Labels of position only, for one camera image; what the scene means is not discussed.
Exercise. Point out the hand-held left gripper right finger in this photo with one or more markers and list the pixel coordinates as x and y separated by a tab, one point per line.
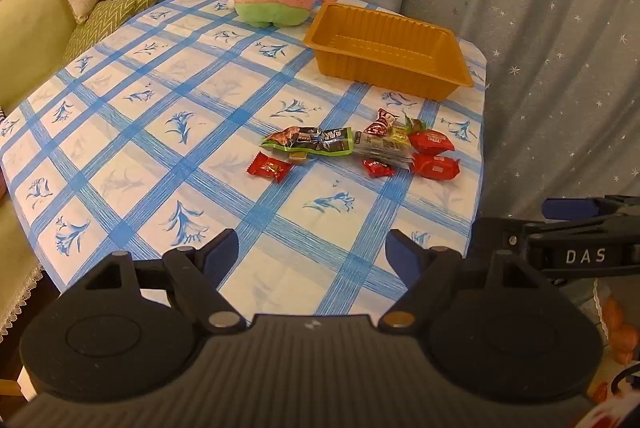
402	258

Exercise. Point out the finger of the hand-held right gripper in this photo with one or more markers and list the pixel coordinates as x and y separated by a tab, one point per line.
570	209
500	235

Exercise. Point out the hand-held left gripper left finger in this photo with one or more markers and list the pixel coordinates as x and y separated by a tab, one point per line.
225	258

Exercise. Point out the small red dark-print packet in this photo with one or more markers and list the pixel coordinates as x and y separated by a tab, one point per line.
378	168

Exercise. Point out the red candy packet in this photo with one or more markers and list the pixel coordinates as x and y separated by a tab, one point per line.
267	167
435	165
431	141

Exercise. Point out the clear seaweed snack packet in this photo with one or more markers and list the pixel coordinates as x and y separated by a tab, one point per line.
385	148

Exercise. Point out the yellow-green snack packet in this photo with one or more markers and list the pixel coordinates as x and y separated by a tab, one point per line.
399	133

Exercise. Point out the small tan candy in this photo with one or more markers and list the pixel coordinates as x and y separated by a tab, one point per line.
298	155

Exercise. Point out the green candy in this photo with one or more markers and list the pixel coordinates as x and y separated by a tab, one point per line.
414	124

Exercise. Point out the red-brown snack packet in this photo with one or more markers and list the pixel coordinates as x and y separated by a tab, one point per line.
380	123

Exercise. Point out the dark sausage packet green edge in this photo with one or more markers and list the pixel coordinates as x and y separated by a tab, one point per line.
315	140

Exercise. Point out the yellow plastic tray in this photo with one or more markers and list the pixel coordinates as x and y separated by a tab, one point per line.
380	63

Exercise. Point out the orange white cloth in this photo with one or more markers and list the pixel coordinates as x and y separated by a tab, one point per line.
620	333

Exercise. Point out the blue checked floral tablecloth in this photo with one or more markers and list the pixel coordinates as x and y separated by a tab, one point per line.
200	83

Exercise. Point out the blue star-print curtain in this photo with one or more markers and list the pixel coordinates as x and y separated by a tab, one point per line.
500	8

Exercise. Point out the green zigzag patterned cushion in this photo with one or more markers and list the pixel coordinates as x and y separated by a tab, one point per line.
100	23

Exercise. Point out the green sofa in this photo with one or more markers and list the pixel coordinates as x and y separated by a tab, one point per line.
30	33

